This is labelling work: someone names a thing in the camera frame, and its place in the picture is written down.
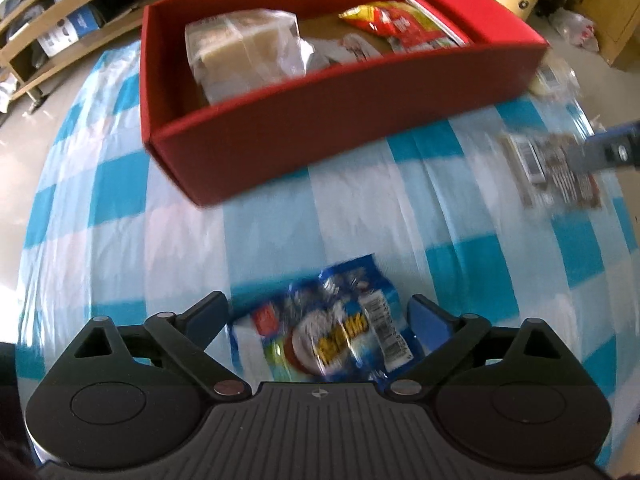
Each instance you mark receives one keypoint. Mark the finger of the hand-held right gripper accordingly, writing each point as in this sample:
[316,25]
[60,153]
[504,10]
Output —
[600,152]

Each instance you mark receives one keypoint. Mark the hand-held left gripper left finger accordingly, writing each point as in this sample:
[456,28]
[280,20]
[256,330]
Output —
[207,310]

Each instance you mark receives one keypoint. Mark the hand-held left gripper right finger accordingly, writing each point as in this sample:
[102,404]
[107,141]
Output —
[430,317]

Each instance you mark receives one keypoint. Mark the brown snack packet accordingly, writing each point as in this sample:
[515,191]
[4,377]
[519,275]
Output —
[550,175]

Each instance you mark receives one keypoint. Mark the blue snack packet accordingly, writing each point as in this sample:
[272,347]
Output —
[340,330]

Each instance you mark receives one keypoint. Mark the red cardboard box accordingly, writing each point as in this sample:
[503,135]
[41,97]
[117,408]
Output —
[325,125]

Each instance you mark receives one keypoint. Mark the red yellow snack packet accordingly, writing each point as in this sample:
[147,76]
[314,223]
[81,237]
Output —
[395,20]

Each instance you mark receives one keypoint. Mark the clear bread packet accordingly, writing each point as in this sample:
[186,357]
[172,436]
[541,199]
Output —
[240,45]

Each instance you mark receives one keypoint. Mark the grey spicy strip snack pouch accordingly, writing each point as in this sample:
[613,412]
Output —
[345,50]

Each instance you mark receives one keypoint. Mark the clear snack packet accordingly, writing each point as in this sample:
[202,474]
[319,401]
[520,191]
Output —
[555,77]

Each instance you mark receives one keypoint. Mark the blue checkered tablecloth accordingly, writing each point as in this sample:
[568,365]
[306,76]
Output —
[150,240]

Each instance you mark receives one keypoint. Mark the white plastic bag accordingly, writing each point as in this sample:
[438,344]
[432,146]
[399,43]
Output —
[575,27]
[6,92]

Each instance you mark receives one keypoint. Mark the wooden media cabinet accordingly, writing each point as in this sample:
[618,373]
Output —
[22,72]

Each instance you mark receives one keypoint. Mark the blue white carton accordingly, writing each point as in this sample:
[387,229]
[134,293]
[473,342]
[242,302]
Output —
[70,32]

